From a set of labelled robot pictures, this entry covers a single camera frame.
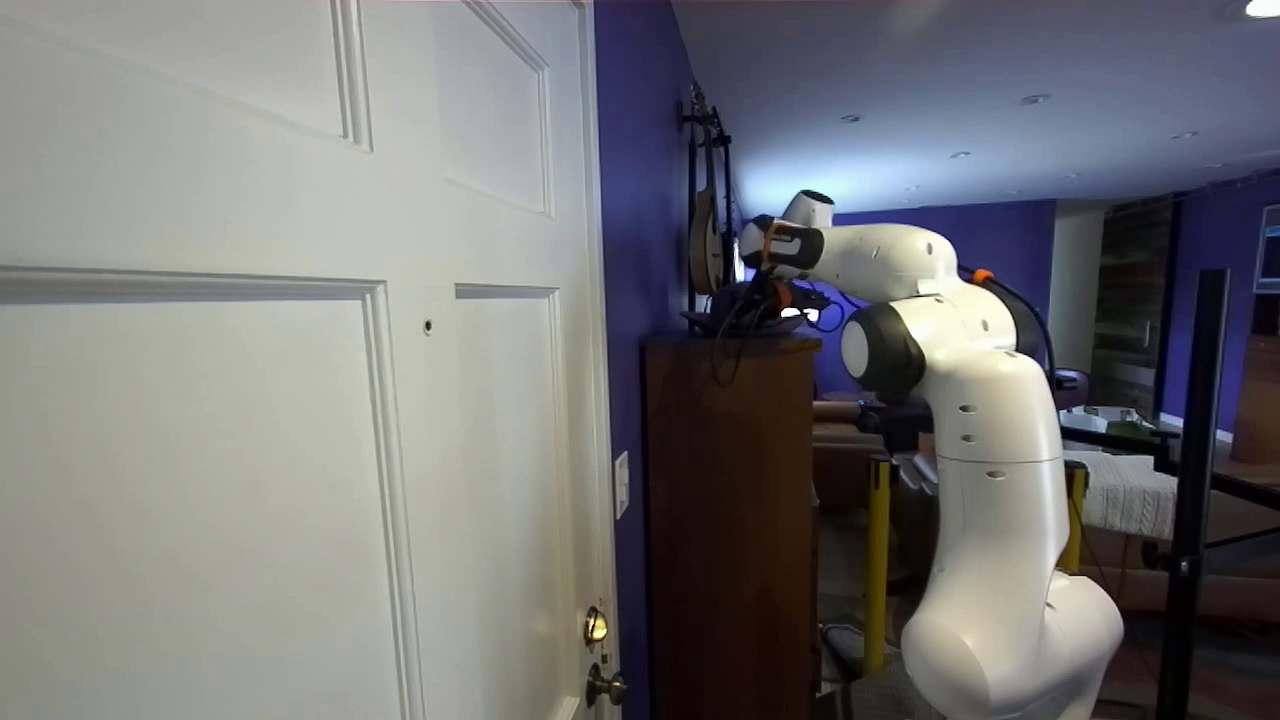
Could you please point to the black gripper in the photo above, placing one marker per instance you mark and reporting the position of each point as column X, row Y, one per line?
column 760, row 296

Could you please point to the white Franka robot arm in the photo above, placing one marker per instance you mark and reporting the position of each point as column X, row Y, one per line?
column 992, row 533

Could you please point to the dark brass door knob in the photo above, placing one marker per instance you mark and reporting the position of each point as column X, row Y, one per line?
column 600, row 686

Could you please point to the white panel door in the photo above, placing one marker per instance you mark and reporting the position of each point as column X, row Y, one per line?
column 203, row 464

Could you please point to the black stand on cabinet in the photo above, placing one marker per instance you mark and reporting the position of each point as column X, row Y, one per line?
column 706, row 214

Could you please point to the brown wooden cabinet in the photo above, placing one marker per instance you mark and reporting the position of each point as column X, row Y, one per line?
column 727, row 533

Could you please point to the yellow stand pole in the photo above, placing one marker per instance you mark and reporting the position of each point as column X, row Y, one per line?
column 878, row 563

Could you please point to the brass deadbolt lock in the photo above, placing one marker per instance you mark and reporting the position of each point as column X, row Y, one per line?
column 596, row 626

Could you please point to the white cloth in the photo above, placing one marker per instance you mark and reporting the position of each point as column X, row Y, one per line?
column 1127, row 500

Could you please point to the black metal stand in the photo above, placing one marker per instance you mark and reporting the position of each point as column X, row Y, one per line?
column 1195, row 464

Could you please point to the black table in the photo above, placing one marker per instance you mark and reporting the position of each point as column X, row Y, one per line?
column 1242, row 474

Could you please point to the bright ceiling light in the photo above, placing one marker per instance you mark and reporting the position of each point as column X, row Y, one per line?
column 1260, row 6

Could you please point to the black camera on pole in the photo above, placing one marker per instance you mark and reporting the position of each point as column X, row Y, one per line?
column 899, row 426

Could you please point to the white light switch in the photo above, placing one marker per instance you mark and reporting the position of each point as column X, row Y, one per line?
column 623, row 481

